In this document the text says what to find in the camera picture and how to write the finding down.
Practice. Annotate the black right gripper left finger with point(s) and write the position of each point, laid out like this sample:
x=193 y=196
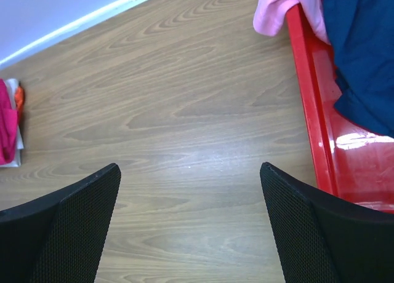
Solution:
x=60 y=237

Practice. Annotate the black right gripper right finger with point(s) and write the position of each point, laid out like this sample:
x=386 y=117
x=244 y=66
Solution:
x=323 y=238

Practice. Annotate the navy blue printed t-shirt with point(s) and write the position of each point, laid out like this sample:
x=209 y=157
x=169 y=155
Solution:
x=361 y=36

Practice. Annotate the red plastic bin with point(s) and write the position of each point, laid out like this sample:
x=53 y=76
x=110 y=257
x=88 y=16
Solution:
x=350 y=163

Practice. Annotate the folded magenta t-shirt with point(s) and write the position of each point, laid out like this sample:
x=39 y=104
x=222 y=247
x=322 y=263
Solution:
x=9 y=123

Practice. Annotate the folded orange t-shirt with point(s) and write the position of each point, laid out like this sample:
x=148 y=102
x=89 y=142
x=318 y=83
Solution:
x=19 y=100

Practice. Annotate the light pink t-shirt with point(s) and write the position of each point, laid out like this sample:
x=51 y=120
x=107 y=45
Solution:
x=270 y=15

